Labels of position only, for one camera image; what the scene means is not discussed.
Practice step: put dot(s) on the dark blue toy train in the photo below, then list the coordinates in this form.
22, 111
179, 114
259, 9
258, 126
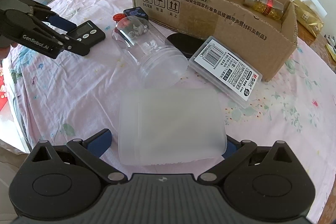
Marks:
135, 11

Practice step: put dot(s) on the frosted plastic container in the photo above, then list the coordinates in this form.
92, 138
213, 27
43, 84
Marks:
170, 126

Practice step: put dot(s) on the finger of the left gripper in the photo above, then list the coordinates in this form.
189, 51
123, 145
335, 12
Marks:
45, 14
68, 42

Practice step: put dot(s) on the clear labelled card case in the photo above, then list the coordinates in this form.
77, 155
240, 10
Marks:
227, 71

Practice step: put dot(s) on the black jar lid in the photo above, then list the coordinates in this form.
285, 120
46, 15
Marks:
188, 45

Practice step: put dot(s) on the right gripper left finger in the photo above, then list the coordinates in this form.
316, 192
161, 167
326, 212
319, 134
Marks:
89, 151

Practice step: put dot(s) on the jar of gold capsules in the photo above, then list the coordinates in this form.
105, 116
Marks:
270, 8

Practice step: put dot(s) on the clear plastic jar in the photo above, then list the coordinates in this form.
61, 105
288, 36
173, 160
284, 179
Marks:
157, 63

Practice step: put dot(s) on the pink floral tablecloth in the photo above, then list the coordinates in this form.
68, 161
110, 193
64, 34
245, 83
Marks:
75, 97

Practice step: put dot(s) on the open cardboard box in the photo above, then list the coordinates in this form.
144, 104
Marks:
261, 41

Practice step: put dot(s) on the gold tissue pack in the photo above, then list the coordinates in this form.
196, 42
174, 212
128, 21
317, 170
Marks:
310, 14

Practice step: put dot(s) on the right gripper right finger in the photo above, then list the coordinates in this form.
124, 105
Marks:
236, 153

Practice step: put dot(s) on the black digital timer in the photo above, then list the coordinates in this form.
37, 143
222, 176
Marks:
87, 33

